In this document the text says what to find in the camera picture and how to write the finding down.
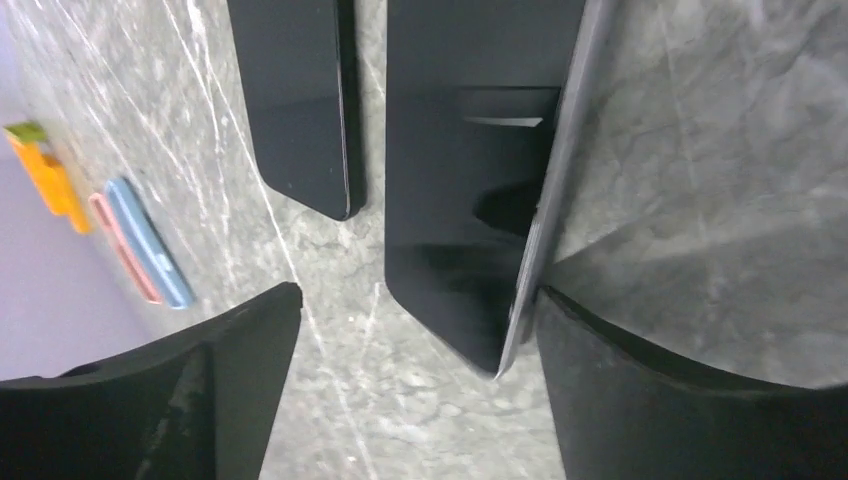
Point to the pink phone case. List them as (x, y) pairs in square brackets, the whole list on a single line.
[(109, 224)]

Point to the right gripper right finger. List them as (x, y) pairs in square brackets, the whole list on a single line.
[(626, 408)]

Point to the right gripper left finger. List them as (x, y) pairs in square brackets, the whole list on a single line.
[(196, 404)]

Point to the orange triangular toy block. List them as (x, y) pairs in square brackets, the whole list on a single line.
[(47, 173)]

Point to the blue phone case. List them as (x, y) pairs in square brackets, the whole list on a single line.
[(145, 243)]

